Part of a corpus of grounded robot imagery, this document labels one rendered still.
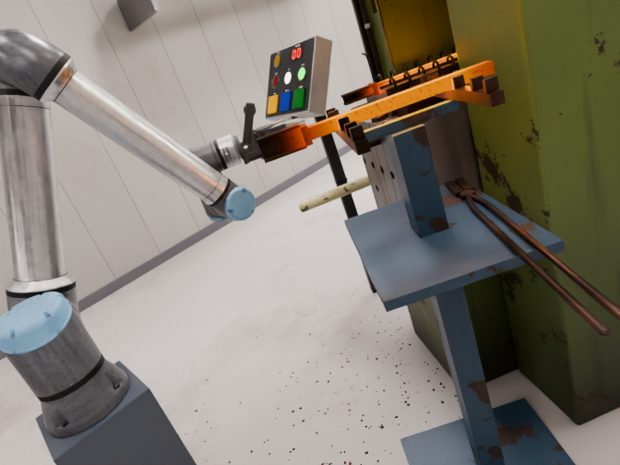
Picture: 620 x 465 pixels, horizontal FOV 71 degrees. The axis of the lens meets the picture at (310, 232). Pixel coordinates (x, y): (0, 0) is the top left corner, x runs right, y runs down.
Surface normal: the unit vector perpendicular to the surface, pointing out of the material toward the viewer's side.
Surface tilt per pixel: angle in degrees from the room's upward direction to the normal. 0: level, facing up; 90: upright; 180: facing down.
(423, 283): 0
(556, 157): 90
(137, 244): 90
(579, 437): 0
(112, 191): 90
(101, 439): 90
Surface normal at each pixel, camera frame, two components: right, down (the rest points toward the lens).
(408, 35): 0.20, 0.32
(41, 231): 0.73, 0.11
